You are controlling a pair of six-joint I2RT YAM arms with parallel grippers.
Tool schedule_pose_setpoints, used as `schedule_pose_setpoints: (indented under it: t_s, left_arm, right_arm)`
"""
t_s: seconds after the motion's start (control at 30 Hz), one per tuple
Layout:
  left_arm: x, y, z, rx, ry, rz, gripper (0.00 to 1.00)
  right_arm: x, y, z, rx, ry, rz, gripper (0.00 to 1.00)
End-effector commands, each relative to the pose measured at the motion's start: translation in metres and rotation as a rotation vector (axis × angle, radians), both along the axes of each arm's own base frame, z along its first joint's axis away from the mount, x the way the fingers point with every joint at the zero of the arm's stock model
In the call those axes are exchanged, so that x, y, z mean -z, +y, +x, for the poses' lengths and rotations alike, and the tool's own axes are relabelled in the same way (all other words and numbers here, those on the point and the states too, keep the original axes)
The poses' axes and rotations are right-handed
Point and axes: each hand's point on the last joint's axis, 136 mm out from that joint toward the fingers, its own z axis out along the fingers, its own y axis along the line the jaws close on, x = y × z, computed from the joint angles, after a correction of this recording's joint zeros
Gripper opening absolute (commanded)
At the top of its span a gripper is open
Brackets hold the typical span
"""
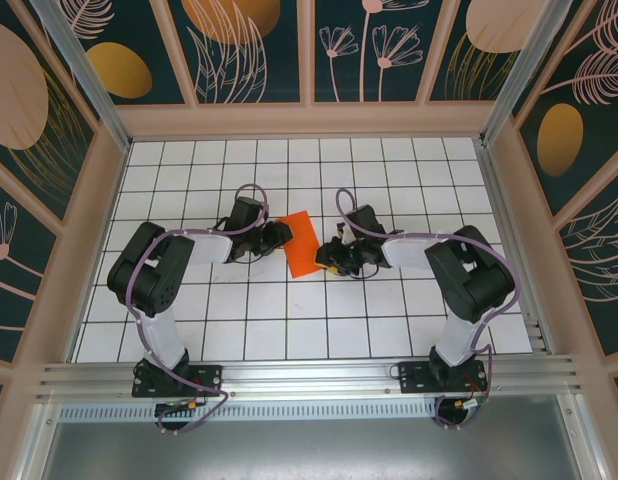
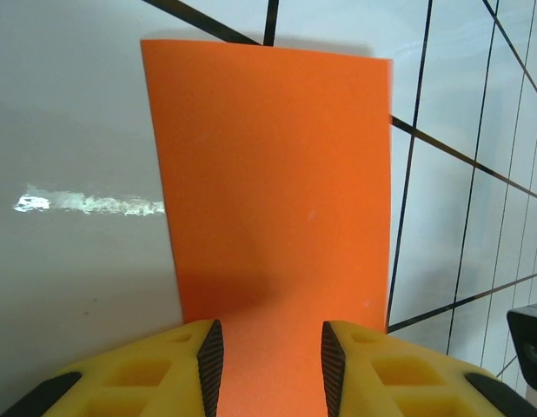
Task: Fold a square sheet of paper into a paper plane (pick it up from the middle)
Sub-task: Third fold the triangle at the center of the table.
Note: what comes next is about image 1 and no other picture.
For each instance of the orange paper sheet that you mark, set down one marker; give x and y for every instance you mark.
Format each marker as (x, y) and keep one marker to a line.
(301, 250)

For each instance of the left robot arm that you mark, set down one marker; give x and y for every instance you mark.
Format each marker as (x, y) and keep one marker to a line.
(161, 340)

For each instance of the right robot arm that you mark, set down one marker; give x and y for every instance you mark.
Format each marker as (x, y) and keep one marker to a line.
(459, 340)

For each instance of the grey metal sheet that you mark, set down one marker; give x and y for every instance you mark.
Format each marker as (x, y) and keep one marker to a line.
(309, 450)

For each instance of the yellow power connector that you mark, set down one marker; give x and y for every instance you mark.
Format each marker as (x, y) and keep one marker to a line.
(190, 404)
(460, 403)

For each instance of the aluminium mounting rail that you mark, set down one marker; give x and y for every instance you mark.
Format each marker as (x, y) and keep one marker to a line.
(309, 380)

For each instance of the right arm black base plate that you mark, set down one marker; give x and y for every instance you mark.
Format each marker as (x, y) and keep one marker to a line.
(414, 377)

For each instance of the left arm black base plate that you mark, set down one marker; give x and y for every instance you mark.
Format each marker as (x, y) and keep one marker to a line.
(209, 380)

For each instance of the aluminium side rail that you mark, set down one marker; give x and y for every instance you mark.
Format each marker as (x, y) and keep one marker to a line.
(494, 175)

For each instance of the aluminium corner post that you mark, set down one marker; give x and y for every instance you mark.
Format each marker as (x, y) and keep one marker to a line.
(519, 70)
(89, 85)

